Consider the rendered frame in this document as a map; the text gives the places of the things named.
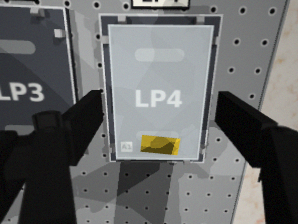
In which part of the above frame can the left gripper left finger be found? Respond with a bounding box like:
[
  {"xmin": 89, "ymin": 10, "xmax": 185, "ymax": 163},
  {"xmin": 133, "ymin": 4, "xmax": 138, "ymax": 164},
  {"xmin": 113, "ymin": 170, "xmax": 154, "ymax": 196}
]
[{"xmin": 0, "ymin": 90, "xmax": 103, "ymax": 224}]

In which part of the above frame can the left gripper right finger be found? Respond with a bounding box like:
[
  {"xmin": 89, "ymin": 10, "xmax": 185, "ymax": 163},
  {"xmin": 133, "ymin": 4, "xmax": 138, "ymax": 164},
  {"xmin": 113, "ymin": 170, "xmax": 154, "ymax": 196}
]
[{"xmin": 215, "ymin": 91, "xmax": 298, "ymax": 224}]

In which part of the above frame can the dark grey flat base plate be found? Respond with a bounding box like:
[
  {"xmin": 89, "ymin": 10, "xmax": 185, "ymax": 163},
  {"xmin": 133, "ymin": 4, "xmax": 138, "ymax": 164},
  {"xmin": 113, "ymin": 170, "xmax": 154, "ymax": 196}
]
[{"xmin": 0, "ymin": 0, "xmax": 290, "ymax": 224}]

